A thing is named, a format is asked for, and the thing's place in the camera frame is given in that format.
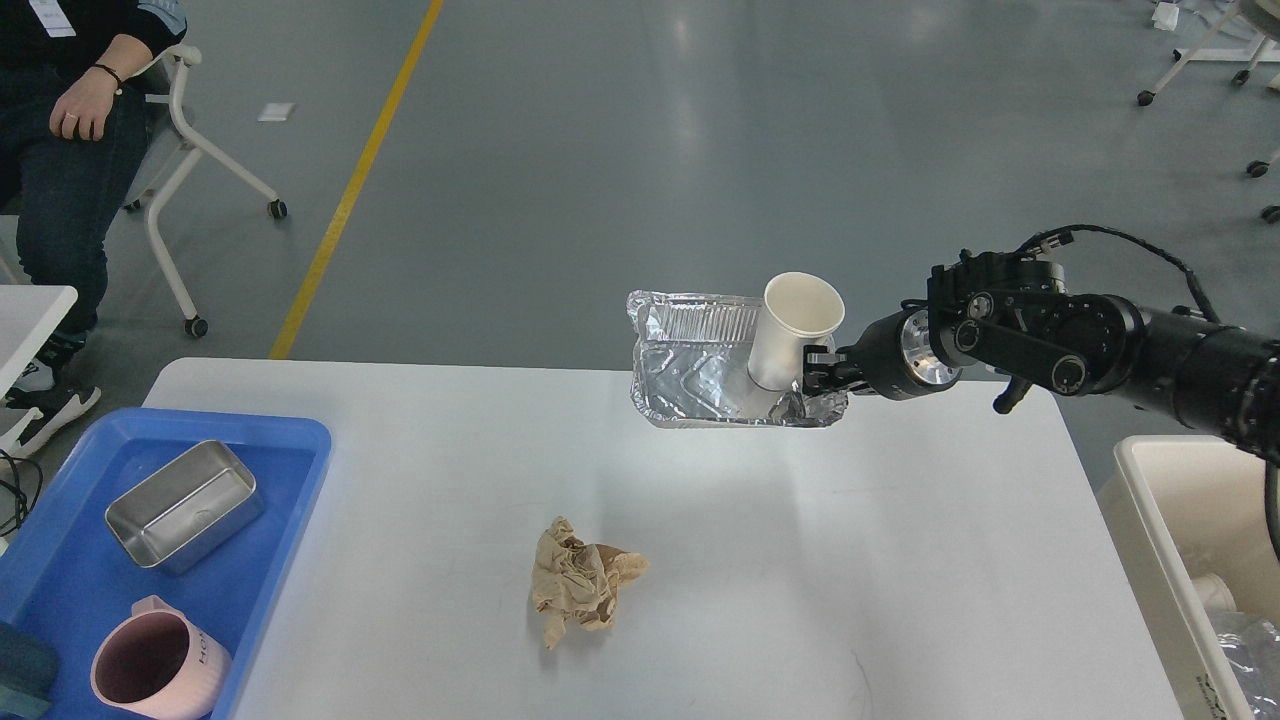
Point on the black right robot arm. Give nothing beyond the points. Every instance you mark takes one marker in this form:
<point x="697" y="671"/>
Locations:
<point x="1012" y="311"/>

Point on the white paper cup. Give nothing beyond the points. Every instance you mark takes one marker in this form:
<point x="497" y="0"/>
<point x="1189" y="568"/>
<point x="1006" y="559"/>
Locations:
<point x="799" y="309"/>

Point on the white waste bin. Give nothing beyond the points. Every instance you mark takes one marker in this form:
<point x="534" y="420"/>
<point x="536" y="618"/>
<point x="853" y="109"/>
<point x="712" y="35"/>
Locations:
<point x="1187" y="516"/>

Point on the white office chair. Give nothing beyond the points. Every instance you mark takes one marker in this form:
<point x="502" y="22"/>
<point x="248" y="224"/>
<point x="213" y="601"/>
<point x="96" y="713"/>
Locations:
<point x="174" y="149"/>

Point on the brown paper napkin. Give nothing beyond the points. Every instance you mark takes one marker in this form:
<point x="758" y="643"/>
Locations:
<point x="577" y="582"/>

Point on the person in black clothes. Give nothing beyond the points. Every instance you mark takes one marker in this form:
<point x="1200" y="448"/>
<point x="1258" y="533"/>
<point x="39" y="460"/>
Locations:
<point x="73" y="136"/>

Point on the white side table left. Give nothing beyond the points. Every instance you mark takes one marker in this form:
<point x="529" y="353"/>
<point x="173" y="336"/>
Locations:
<point x="29" y="314"/>

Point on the blue plastic tray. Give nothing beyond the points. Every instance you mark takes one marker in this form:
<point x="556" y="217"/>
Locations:
<point x="66" y="579"/>

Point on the white rolling stand legs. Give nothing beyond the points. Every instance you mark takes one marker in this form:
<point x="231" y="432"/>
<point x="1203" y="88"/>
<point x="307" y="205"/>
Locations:
<point x="1263" y="19"/>

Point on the stainless steel rectangular tin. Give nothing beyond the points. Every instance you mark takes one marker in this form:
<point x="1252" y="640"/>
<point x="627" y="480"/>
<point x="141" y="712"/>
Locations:
<point x="178" y="515"/>

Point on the foil lined bin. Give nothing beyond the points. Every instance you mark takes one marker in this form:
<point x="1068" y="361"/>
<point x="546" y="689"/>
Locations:
<point x="691" y="366"/>

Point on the pink ceramic mug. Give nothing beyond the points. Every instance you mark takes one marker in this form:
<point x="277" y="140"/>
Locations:
<point x="158" y="664"/>

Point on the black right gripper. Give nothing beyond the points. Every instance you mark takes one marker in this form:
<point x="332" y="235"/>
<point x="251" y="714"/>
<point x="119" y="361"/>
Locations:
<point x="874" y="366"/>

